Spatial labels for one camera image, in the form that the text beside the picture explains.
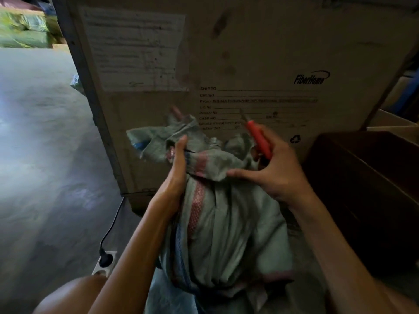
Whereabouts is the person's right hand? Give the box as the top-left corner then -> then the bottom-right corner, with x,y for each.
226,125 -> 315,212

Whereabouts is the person's left hand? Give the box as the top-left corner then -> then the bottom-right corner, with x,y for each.
153,135 -> 189,207

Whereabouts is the red-handled utility knife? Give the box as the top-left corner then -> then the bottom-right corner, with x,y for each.
239,108 -> 274,160

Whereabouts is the green woven sack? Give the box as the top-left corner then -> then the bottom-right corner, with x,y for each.
126,113 -> 295,314

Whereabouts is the person's right forearm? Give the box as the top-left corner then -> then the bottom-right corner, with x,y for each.
288,189 -> 405,314

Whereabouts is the person's left forearm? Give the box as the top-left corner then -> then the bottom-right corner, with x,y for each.
88,196 -> 178,314

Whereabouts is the white paper label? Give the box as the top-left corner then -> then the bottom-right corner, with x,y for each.
79,6 -> 190,92

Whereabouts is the large printed cardboard box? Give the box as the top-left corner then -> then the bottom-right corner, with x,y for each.
51,0 -> 419,215

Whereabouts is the crumpled green plastic bag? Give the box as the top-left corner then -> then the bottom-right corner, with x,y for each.
70,74 -> 86,96

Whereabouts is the dark brown box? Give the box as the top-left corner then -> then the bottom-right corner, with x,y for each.
303,131 -> 419,279

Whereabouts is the white power strip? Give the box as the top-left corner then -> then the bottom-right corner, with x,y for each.
91,250 -> 118,278

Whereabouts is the beige cardboard box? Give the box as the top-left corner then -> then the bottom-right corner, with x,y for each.
367,108 -> 419,144

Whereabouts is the person's left leg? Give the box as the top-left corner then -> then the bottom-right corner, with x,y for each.
33,275 -> 109,314

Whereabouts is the pile of green sacks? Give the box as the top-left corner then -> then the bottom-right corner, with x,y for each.
0,8 -> 63,49

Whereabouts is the black power cable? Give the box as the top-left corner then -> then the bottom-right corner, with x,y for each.
99,197 -> 125,268

